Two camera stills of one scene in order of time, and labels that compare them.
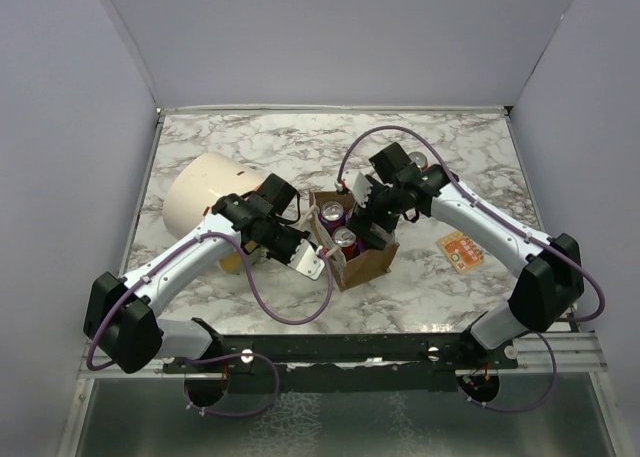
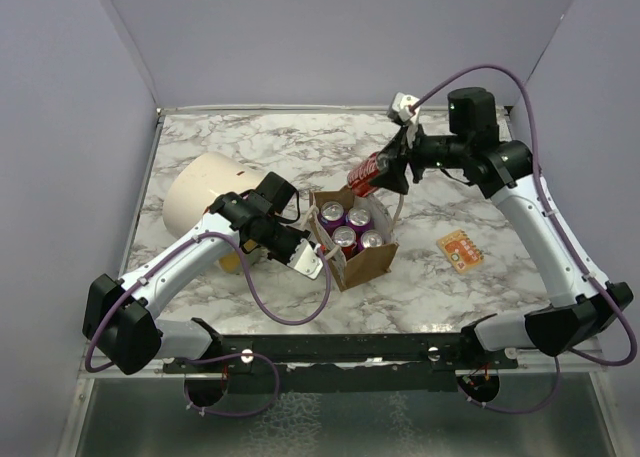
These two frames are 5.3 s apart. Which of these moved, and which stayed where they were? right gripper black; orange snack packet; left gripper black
Moved: right gripper black
Stayed: orange snack packet; left gripper black
